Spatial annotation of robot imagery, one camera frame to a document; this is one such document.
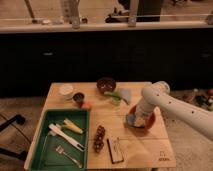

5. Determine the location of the green plastic tray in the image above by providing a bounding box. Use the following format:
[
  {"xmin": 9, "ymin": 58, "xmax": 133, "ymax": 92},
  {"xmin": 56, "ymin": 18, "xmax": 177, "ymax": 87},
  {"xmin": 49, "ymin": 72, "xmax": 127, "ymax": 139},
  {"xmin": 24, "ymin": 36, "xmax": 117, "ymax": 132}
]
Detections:
[{"xmin": 29, "ymin": 109, "xmax": 90, "ymax": 171}]

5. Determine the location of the brown grape bunch toy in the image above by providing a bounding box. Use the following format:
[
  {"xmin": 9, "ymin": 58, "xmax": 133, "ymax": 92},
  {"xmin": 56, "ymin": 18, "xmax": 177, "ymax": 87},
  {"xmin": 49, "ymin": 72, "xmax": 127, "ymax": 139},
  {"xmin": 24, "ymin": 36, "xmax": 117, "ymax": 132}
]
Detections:
[{"xmin": 93, "ymin": 125, "xmax": 105, "ymax": 153}]

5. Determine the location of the orange clay bowl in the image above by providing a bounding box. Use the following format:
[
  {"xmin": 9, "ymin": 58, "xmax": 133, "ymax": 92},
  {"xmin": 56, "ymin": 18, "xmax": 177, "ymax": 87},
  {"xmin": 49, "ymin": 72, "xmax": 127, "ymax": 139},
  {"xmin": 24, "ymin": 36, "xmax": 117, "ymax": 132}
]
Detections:
[{"xmin": 128, "ymin": 106, "xmax": 156, "ymax": 131}]

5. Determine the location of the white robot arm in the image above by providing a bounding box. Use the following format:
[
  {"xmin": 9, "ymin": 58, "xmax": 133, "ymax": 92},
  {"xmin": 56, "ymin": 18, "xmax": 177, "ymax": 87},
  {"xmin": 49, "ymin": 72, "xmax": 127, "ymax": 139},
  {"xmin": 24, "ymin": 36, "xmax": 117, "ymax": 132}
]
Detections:
[{"xmin": 133, "ymin": 81, "xmax": 213, "ymax": 141}]

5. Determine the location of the dark rectangular block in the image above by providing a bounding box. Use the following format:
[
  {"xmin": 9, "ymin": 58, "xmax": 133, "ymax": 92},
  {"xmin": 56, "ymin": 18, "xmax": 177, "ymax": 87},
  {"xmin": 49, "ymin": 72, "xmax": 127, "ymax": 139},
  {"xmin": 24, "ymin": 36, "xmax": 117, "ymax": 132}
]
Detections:
[{"xmin": 107, "ymin": 138, "xmax": 124, "ymax": 164}]

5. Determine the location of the orange fruit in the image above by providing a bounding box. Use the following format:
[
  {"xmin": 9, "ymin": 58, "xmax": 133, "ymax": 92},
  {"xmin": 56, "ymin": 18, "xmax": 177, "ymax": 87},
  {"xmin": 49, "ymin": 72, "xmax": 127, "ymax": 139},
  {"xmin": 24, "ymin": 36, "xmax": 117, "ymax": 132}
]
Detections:
[{"xmin": 81, "ymin": 102, "xmax": 92, "ymax": 110}]

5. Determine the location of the corn cob toy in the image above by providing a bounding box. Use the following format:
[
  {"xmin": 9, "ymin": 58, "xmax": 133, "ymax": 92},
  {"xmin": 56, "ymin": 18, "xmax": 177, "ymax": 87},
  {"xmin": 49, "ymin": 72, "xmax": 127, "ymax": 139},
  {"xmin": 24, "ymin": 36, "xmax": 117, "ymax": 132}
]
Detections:
[{"xmin": 64, "ymin": 119, "xmax": 83, "ymax": 134}]

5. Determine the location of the dark red bowl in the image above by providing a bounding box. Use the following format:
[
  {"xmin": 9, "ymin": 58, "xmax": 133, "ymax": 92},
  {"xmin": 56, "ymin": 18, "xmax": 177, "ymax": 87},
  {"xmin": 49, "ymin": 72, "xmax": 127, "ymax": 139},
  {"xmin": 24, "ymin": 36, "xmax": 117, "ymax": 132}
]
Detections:
[{"xmin": 96, "ymin": 77, "xmax": 116, "ymax": 94}]

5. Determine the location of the small dark cup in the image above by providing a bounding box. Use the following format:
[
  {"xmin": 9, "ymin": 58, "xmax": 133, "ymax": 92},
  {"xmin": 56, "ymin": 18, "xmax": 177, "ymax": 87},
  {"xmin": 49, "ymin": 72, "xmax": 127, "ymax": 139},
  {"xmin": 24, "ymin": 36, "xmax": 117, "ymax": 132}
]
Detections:
[{"xmin": 73, "ymin": 92, "xmax": 84, "ymax": 105}]

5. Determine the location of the green vegetable toy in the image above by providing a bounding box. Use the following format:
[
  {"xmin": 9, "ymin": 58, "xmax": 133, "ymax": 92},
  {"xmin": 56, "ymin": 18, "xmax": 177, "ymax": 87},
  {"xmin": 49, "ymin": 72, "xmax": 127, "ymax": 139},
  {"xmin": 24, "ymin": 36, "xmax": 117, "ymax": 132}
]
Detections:
[{"xmin": 105, "ymin": 91, "xmax": 126, "ymax": 104}]

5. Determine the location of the black chair base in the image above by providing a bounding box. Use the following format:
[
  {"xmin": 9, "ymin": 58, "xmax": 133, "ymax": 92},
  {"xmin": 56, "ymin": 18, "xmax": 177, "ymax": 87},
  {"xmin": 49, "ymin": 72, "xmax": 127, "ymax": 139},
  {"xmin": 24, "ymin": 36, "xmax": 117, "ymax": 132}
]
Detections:
[{"xmin": 0, "ymin": 114, "xmax": 28, "ymax": 161}]

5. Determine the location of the blue sponge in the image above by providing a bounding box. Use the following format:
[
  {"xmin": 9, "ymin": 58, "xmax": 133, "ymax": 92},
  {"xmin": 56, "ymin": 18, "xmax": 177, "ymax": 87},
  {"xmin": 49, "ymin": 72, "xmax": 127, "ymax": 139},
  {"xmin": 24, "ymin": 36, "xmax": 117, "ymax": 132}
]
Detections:
[{"xmin": 126, "ymin": 114, "xmax": 135, "ymax": 127}]

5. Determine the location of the grey blue cloth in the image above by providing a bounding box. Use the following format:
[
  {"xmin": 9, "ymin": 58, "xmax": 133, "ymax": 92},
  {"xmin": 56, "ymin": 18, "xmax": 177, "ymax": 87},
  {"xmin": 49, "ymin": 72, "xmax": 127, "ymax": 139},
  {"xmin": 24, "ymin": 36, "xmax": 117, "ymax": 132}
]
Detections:
[{"xmin": 118, "ymin": 88, "xmax": 131, "ymax": 105}]

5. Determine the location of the white cup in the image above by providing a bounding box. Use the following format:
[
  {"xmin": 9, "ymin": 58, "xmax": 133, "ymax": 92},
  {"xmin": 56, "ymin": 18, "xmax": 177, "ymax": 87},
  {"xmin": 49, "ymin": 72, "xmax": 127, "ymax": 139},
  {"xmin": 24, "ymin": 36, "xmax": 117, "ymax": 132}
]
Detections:
[{"xmin": 59, "ymin": 84, "xmax": 74, "ymax": 100}]

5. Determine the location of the silver fork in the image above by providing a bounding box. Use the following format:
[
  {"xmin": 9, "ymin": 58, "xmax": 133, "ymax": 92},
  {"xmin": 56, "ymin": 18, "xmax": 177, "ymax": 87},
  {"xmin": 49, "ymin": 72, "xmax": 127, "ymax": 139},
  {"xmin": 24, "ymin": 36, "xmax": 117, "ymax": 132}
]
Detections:
[{"xmin": 55, "ymin": 145, "xmax": 82, "ymax": 168}]

